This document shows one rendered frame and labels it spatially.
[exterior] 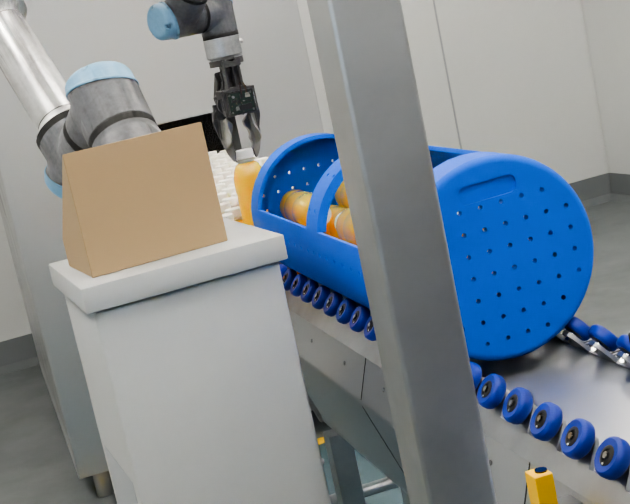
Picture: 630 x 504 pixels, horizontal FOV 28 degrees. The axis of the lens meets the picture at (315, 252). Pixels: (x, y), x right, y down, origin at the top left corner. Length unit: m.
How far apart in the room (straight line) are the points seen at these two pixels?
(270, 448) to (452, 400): 0.96
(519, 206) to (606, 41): 5.92
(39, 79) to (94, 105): 0.23
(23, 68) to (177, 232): 0.50
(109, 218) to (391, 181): 0.96
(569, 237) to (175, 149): 0.61
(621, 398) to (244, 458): 0.64
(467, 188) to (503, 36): 5.82
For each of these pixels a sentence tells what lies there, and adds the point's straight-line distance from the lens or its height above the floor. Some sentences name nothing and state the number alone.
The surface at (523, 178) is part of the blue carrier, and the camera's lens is 1.72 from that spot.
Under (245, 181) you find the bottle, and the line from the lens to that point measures 2.63.
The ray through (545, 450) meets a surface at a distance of 1.48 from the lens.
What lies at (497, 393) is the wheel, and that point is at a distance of 1.58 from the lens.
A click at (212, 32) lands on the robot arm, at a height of 1.47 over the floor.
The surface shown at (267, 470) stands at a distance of 1.99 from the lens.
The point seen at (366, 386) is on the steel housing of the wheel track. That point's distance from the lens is 2.04.
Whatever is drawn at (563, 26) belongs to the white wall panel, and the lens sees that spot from 7.70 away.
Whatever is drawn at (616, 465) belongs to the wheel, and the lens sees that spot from 1.33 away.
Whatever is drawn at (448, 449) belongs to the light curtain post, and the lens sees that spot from 1.06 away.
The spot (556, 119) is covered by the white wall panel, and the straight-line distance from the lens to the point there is 7.67.
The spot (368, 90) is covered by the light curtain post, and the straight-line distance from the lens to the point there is 1.00.
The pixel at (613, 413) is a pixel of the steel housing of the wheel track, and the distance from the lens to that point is 1.57.
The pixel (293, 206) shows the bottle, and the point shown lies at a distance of 2.39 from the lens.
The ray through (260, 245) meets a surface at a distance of 1.91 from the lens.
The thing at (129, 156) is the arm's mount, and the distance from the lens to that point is 1.92.
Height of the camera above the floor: 1.47
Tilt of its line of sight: 11 degrees down
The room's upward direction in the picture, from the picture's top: 12 degrees counter-clockwise
